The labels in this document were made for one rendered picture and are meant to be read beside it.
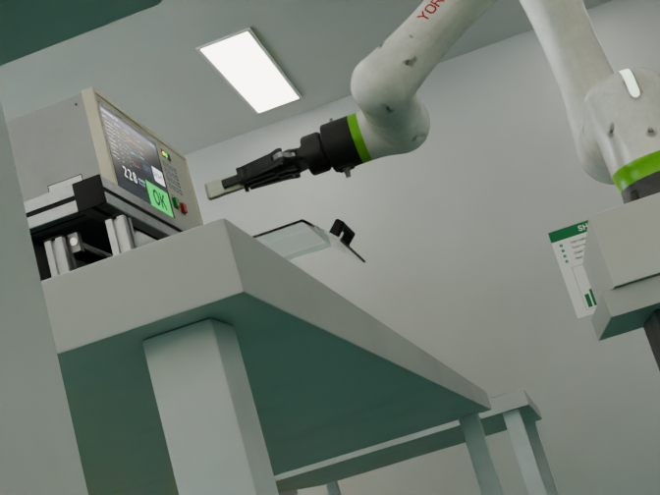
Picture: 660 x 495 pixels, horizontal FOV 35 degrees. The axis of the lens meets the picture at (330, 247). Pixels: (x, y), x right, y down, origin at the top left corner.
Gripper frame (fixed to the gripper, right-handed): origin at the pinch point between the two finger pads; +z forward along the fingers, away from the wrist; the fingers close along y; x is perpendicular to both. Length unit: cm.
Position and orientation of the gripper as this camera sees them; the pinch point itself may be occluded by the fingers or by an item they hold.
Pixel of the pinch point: (224, 186)
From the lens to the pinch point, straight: 193.9
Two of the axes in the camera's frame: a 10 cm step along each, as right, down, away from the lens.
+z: -9.3, 3.2, 1.6
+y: 2.2, 1.9, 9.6
